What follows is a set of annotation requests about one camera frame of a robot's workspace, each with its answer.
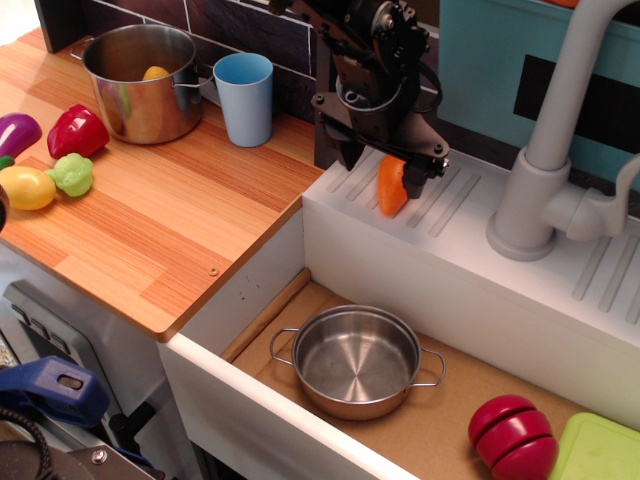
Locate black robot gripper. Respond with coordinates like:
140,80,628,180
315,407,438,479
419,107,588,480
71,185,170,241
312,55,449,199

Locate orange toy carrot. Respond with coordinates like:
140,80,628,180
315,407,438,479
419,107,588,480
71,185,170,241
377,155,408,217

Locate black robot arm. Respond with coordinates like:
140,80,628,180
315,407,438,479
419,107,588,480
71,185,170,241
268,1,449,199

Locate small steel pan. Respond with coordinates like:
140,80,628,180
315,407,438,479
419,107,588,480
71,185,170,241
269,305,447,421

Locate tall steel stock pot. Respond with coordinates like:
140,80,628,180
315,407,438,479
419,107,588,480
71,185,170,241
71,24,211,145

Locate teal box with black patch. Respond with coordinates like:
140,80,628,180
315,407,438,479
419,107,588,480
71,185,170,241
438,0,639,180

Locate light blue plastic cup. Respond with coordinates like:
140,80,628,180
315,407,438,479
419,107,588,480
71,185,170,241
213,53,274,148

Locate grey toy faucet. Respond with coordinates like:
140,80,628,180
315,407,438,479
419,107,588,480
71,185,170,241
486,1,639,261

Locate yellow toy corn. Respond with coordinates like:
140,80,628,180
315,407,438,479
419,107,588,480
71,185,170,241
142,65,170,81

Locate white toy sink unit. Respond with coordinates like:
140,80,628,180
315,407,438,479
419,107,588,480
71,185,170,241
160,153,639,479

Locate red toy bell pepper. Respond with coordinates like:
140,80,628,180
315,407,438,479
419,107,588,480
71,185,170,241
47,104,110,160

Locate red wooden toy apple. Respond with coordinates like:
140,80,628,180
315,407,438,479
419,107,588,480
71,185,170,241
468,394,559,479

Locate green toy lettuce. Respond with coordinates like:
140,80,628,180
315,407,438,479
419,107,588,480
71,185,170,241
46,153,93,198

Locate grey toy oven front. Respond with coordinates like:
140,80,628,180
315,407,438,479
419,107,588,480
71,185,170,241
1,280,168,457

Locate yellow toy lemon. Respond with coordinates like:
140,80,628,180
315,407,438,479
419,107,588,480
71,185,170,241
1,166,57,211

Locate green plastic cutting board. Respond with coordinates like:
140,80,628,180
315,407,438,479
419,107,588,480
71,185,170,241
550,412,639,479

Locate purple toy eggplant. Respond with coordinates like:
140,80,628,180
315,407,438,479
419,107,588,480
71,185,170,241
1,112,42,158

